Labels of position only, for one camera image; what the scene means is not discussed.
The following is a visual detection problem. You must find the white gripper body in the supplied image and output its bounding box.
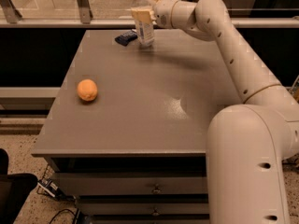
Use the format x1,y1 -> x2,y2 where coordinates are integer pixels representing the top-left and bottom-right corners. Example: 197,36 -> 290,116
153,0 -> 178,28

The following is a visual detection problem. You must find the clear plastic water bottle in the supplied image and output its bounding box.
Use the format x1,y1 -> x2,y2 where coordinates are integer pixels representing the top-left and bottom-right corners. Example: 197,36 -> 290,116
131,0 -> 154,47

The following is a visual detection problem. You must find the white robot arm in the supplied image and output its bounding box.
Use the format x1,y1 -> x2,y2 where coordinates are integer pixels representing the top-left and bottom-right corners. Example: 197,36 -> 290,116
131,0 -> 299,224

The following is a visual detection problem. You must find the dark blue rxbar wrapper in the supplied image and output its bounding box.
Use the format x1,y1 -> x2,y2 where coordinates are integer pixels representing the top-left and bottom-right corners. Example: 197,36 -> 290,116
115,30 -> 137,47

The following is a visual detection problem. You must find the orange fruit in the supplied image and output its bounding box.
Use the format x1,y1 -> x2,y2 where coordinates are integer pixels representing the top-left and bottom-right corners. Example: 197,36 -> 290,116
77,79 -> 98,102

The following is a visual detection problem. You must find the metal glass railing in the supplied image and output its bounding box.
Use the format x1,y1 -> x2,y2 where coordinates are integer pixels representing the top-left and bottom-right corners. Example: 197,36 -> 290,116
0,0 -> 299,29

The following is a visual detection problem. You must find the grey drawer cabinet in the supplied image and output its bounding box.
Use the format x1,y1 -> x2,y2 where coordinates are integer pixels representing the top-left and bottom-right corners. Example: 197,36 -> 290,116
32,30 -> 240,224

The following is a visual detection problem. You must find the top drawer knob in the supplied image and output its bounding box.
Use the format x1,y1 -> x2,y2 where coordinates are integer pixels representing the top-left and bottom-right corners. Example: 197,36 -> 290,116
151,184 -> 162,194

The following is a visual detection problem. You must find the drawer knob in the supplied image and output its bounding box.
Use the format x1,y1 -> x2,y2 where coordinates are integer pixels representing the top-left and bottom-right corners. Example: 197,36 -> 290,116
151,209 -> 160,217
151,184 -> 162,194

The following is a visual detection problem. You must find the power strip on floor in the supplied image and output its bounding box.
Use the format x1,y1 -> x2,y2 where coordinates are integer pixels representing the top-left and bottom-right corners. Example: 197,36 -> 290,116
37,178 -> 63,198

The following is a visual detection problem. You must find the middle drawer knob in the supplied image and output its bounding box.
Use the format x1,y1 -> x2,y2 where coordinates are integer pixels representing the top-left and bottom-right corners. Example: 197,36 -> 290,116
151,209 -> 160,217

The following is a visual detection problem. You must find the black office chair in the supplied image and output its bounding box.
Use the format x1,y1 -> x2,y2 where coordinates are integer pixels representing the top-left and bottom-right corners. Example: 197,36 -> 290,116
0,148 -> 37,224

